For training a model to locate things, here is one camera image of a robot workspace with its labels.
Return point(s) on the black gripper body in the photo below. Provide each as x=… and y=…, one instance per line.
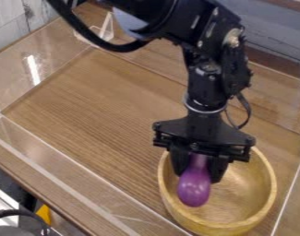
x=205, y=135

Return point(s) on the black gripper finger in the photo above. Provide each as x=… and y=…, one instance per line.
x=180, y=158
x=217, y=167

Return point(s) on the purple toy eggplant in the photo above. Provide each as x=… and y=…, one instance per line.
x=195, y=183

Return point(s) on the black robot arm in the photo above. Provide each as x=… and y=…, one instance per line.
x=211, y=34

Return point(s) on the brown wooden bowl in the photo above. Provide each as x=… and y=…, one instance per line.
x=241, y=199

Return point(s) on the yellow and black device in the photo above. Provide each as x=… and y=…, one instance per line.
x=39, y=220

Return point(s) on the clear acrylic front wall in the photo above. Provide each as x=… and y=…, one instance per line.
x=76, y=192

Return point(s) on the clear acrylic corner bracket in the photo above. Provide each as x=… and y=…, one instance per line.
x=105, y=31

